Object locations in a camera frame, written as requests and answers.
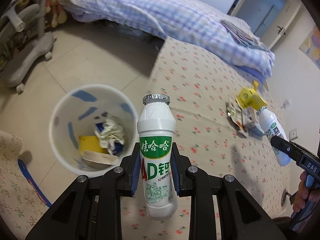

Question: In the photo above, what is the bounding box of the plush toy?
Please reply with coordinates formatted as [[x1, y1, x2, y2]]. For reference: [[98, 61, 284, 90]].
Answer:
[[46, 0, 67, 28]]

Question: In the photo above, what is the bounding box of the white cardboard box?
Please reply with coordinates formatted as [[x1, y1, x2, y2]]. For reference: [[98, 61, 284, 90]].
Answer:
[[82, 150, 119, 165]]

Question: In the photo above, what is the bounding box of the blue checkered quilt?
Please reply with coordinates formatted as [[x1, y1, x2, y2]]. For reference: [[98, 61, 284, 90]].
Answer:
[[59, 0, 275, 81]]

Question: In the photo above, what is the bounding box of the white paper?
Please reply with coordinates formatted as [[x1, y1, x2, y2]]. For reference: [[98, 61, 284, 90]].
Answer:
[[94, 115, 125, 155]]

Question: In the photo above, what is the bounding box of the person right hand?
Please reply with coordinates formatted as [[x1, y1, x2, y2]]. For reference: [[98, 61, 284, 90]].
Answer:
[[292, 171, 320, 212]]

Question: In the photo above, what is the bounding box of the cherry print bed sheet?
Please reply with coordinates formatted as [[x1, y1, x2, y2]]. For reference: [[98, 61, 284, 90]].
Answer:
[[121, 37, 290, 239]]

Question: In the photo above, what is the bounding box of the grey rolling chair base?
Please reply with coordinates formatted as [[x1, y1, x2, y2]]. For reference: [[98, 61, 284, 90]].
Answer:
[[1, 0, 56, 94]]

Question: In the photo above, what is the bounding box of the striped folded cloth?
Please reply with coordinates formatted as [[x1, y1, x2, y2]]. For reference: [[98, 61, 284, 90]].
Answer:
[[220, 20, 270, 51]]

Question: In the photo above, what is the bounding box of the white AD milk bottle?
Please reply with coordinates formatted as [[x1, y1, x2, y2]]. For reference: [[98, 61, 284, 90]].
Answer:
[[258, 106, 291, 166], [137, 94, 178, 220]]

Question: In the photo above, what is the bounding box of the blue strap on floor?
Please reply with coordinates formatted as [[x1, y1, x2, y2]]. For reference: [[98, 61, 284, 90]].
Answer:
[[17, 158, 52, 208]]

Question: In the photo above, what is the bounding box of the blue door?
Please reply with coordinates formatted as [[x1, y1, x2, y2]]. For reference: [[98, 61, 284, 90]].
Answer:
[[235, 0, 287, 38]]

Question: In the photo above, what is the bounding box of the white round trash bin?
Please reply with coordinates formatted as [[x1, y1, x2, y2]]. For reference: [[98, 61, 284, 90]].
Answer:
[[49, 84, 138, 178]]

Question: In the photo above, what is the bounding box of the yellow snack wrapper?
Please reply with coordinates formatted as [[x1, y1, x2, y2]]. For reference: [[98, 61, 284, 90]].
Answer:
[[236, 80, 267, 111]]

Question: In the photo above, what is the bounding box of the wall socket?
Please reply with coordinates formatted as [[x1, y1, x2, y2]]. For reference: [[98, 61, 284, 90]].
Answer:
[[289, 128, 298, 140]]

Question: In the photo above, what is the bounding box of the flat printed wrapper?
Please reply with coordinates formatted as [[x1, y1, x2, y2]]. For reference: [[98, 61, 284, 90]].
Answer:
[[226, 96, 264, 137]]

